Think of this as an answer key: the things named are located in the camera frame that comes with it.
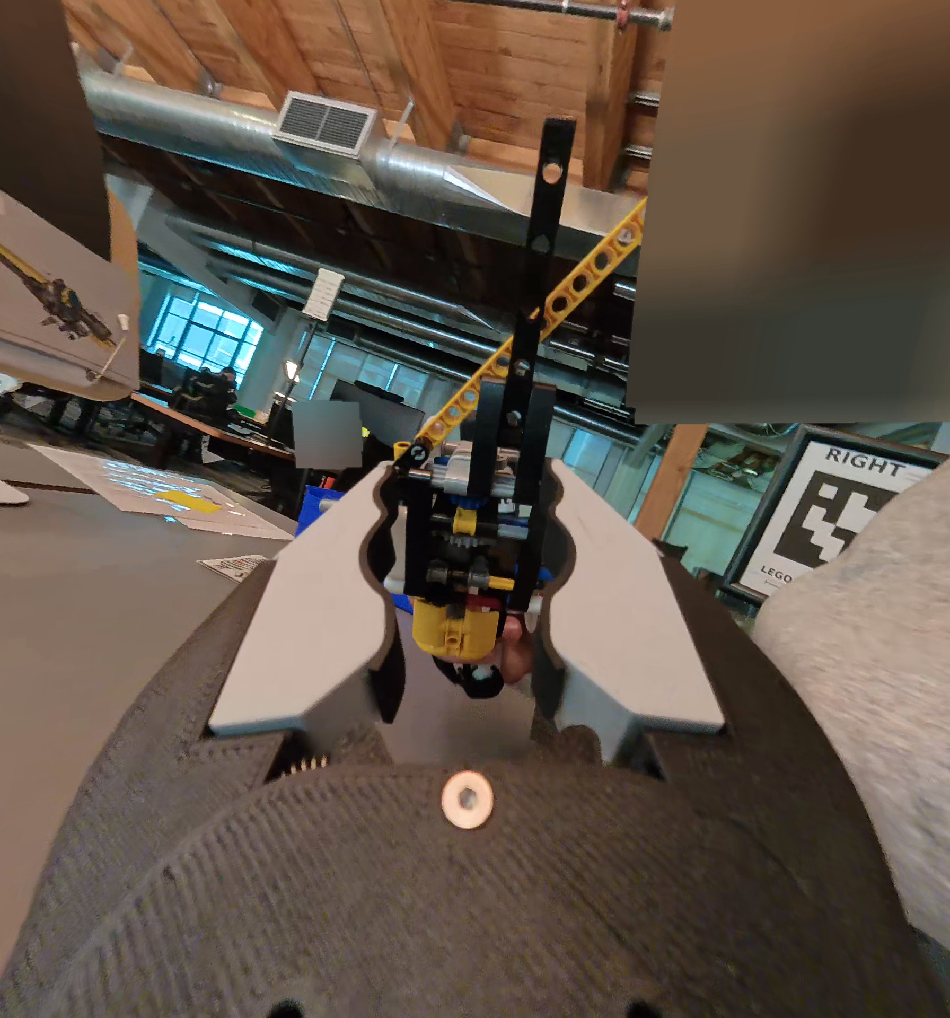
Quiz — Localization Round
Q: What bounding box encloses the yellow sticky note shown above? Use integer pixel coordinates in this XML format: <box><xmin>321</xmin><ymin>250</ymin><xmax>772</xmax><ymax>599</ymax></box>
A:
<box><xmin>159</xmin><ymin>489</ymin><xmax>223</xmax><ymax>522</ymax></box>

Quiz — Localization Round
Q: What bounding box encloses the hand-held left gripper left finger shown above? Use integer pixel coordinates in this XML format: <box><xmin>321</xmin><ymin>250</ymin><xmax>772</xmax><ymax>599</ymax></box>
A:
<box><xmin>207</xmin><ymin>463</ymin><xmax>408</xmax><ymax>736</ymax></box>

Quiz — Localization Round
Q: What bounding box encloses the person's right hand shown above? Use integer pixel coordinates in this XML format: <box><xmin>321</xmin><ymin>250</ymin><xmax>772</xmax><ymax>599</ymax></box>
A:
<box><xmin>497</xmin><ymin>612</ymin><xmax>536</xmax><ymax>683</ymax></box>

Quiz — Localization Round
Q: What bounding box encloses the silver air duct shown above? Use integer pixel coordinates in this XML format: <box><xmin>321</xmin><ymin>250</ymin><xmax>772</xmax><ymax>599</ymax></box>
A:
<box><xmin>77</xmin><ymin>67</ymin><xmax>643</xmax><ymax>240</ymax></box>

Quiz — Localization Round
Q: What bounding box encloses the black monitor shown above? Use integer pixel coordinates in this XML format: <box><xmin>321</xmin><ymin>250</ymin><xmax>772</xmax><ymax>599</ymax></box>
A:
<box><xmin>332</xmin><ymin>380</ymin><xmax>427</xmax><ymax>466</ymax></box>

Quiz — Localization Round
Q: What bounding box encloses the black yellow lego model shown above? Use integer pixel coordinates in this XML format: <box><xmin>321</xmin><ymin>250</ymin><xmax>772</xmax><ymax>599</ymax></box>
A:
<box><xmin>391</xmin><ymin>118</ymin><xmax>648</xmax><ymax>701</ymax></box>

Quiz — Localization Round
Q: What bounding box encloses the white panel light on stand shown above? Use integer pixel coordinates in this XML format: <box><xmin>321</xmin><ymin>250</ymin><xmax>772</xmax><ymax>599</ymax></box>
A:
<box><xmin>268</xmin><ymin>269</ymin><xmax>347</xmax><ymax>446</ymax></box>

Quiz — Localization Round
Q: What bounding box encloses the framed marker sign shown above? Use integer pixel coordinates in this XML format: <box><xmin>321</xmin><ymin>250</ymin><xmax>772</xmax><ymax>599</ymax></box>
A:
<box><xmin>722</xmin><ymin>424</ymin><xmax>950</xmax><ymax>603</ymax></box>

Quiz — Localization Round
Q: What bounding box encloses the tablet on white stand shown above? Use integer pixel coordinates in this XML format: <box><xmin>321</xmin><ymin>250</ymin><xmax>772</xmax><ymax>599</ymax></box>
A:
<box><xmin>0</xmin><ymin>167</ymin><xmax>142</xmax><ymax>402</ymax></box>

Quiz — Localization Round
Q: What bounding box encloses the white paper sheet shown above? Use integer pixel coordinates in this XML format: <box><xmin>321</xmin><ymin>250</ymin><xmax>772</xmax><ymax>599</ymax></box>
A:
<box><xmin>30</xmin><ymin>444</ymin><xmax>297</xmax><ymax>542</ymax></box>

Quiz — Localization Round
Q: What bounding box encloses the wooden post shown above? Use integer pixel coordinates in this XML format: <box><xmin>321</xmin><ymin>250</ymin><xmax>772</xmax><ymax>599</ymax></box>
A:
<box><xmin>636</xmin><ymin>424</ymin><xmax>710</xmax><ymax>532</ymax></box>

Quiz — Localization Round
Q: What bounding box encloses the dark board with tan edge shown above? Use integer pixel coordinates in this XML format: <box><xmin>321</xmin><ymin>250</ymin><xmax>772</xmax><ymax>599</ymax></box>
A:
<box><xmin>0</xmin><ymin>0</ymin><xmax>142</xmax><ymax>264</ymax></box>

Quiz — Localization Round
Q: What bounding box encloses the striped sticker sheet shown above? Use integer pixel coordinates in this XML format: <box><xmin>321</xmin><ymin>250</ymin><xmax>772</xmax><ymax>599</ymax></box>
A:
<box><xmin>197</xmin><ymin>554</ymin><xmax>273</xmax><ymax>585</ymax></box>

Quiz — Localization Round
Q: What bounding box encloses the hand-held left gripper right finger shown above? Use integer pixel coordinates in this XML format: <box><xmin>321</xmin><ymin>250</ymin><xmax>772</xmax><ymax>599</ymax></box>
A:
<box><xmin>532</xmin><ymin>460</ymin><xmax>726</xmax><ymax>765</ymax></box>

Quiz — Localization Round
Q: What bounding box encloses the brown office desk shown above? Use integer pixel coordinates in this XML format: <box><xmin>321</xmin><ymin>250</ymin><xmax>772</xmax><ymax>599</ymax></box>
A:
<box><xmin>129</xmin><ymin>390</ymin><xmax>297</xmax><ymax>478</ymax></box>

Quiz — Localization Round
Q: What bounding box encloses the white vent grille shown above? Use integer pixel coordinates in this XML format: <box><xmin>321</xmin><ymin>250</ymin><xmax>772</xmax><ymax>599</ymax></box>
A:
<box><xmin>272</xmin><ymin>90</ymin><xmax>378</xmax><ymax>157</ymax></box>

